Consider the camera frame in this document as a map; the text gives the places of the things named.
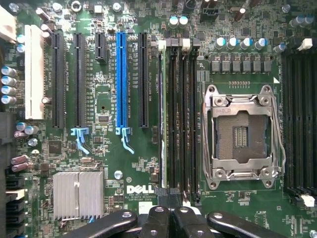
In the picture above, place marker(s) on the silver mounting screw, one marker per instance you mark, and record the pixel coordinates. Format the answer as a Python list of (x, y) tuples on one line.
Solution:
[(118, 174)]

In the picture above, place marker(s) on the RAM module in slot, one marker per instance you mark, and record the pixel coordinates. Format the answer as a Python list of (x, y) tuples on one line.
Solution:
[(162, 45)]

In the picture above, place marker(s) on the white expansion slot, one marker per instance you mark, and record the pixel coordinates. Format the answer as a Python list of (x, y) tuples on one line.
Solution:
[(34, 74)]

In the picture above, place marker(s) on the black RAM slot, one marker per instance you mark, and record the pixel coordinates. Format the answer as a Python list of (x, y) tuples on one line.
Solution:
[(296, 124), (313, 124), (194, 104), (172, 104), (287, 124)]

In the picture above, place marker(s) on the brown capacitor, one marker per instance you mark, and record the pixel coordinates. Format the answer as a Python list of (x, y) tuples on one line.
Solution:
[(19, 167), (19, 159)]

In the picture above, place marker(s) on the short black expansion slot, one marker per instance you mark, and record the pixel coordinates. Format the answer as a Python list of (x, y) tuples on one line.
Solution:
[(100, 47)]

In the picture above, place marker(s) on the white-latched RAM slot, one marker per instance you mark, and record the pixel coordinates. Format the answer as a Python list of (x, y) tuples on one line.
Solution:
[(305, 124), (183, 104)]

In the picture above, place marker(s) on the blue expansion slot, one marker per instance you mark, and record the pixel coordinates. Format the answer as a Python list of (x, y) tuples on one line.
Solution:
[(121, 79)]

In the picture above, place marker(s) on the metal CPU socket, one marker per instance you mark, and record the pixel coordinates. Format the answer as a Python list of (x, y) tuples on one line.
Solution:
[(241, 136)]

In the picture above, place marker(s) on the green Dell motherboard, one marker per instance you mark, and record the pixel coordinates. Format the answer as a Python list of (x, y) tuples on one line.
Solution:
[(111, 158)]

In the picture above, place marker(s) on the blue-topped capacitor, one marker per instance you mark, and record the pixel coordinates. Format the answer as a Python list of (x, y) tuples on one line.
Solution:
[(246, 43), (174, 21), (8, 100), (23, 126), (297, 21), (280, 47), (308, 19), (8, 90), (260, 44), (232, 42), (219, 42), (8, 81), (31, 129), (183, 21), (8, 71)]

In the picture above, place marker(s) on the light blue retention clip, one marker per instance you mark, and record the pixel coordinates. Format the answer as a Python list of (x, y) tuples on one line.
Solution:
[(125, 141), (80, 138)]

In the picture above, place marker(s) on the silver finned heat sink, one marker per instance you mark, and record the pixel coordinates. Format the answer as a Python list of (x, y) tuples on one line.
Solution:
[(78, 196)]

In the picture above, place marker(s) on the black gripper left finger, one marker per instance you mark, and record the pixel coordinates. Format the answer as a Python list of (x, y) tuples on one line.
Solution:
[(153, 223)]

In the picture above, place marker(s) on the long black expansion slot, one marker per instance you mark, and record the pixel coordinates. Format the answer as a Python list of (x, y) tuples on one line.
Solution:
[(58, 79), (79, 79), (143, 79)]

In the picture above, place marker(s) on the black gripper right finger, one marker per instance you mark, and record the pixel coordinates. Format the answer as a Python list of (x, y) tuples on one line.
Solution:
[(188, 223)]

